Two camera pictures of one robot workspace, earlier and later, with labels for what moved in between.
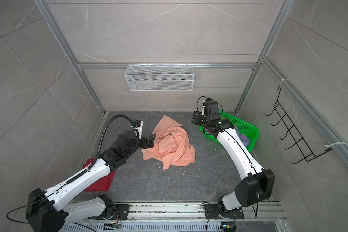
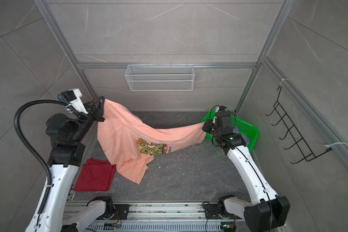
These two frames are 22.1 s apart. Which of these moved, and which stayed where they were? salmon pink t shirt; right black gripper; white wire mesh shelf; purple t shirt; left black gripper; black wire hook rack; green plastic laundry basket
Moved: salmon pink t shirt; right black gripper; left black gripper
Stayed: green plastic laundry basket; white wire mesh shelf; black wire hook rack; purple t shirt
